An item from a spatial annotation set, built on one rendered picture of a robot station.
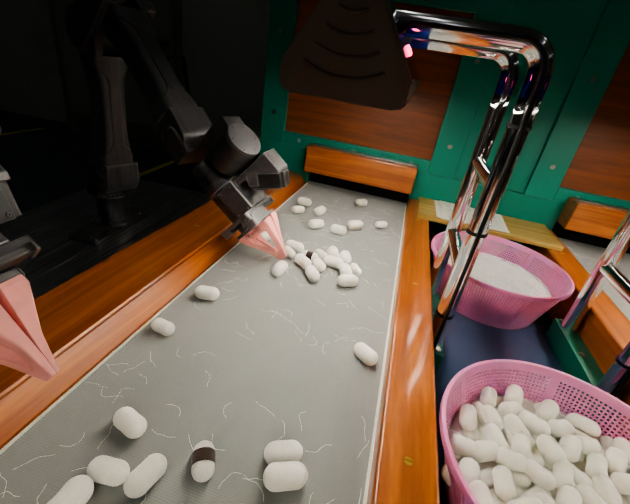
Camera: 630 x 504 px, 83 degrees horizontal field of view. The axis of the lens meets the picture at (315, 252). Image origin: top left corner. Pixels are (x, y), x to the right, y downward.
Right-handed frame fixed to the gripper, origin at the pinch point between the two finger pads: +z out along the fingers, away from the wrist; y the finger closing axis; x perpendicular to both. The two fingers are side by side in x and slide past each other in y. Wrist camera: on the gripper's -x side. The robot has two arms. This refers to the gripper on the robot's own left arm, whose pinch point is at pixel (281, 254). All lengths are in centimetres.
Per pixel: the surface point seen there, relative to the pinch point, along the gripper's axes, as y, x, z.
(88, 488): -41.0, 0.3, 0.0
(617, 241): 8, -42, 30
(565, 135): 49, -51, 24
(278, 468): -34.9, -8.3, 9.5
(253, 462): -34.0, -5.1, 8.9
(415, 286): 0.1, -15.4, 17.3
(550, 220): 49, -39, 42
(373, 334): -11.8, -10.3, 15.1
